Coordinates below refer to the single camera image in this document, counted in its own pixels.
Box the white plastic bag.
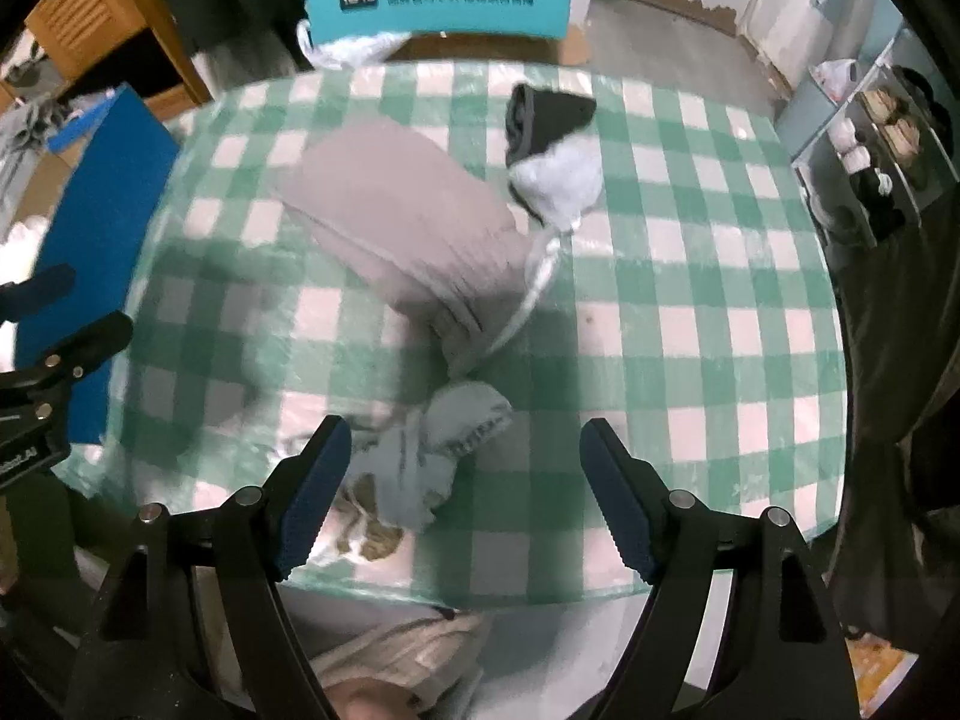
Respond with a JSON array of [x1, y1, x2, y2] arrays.
[[295, 19, 410, 72]]

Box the shoe rack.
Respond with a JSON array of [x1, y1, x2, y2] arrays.
[[806, 26, 960, 248]]

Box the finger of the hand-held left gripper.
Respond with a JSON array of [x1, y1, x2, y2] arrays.
[[0, 264, 76, 323], [41, 311, 134, 387]]

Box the wooden wardrobe frame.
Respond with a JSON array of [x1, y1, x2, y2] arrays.
[[135, 0, 215, 106]]

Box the wooden louvred wardrobe door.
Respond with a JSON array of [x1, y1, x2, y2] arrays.
[[26, 0, 162, 83]]

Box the dark hanging cloth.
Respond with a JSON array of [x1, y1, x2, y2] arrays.
[[825, 195, 960, 653]]

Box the taupe knit beanie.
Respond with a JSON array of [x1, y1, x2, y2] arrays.
[[270, 120, 533, 383]]

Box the person's beige trousers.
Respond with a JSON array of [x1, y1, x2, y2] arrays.
[[307, 607, 496, 720]]

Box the white fluffy sock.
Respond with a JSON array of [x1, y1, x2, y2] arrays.
[[508, 139, 605, 233]]

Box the brown cardboard box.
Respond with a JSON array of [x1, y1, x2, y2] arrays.
[[397, 22, 590, 68]]

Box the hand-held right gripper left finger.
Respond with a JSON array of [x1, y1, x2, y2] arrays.
[[64, 414, 353, 720]]

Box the yellow printed packet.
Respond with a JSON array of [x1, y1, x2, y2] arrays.
[[847, 630, 920, 691]]

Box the light grey sock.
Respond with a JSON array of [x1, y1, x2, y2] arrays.
[[352, 382, 515, 530]]

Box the grey hoodie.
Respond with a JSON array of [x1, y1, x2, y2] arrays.
[[0, 60, 76, 158]]

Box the blue cardboard box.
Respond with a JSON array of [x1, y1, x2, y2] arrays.
[[0, 82, 181, 451]]

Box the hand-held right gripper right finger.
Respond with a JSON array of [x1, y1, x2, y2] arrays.
[[577, 418, 860, 720]]

